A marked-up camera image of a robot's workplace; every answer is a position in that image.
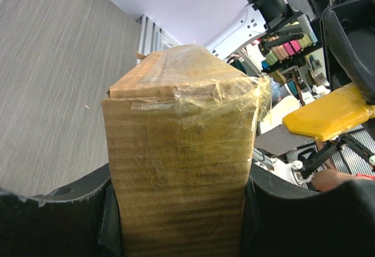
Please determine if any yellow utility knife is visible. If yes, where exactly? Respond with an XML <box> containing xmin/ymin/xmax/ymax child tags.
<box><xmin>282</xmin><ymin>83</ymin><xmax>374</xmax><ymax>142</ymax></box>

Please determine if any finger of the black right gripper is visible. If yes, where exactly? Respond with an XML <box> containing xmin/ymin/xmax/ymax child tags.
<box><xmin>321</xmin><ymin>0</ymin><xmax>374</xmax><ymax>105</ymax></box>

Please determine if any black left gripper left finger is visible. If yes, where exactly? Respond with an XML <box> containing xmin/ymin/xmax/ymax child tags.
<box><xmin>1</xmin><ymin>165</ymin><xmax>122</xmax><ymax>256</ymax></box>

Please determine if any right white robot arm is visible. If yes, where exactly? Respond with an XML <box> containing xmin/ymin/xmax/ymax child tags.
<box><xmin>207</xmin><ymin>0</ymin><xmax>374</xmax><ymax>105</ymax></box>

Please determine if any brown cardboard express box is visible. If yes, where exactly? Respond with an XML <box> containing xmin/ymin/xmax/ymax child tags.
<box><xmin>101</xmin><ymin>44</ymin><xmax>272</xmax><ymax>256</ymax></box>

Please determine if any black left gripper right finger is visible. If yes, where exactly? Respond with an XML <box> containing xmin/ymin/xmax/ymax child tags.
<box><xmin>240</xmin><ymin>165</ymin><xmax>374</xmax><ymax>256</ymax></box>

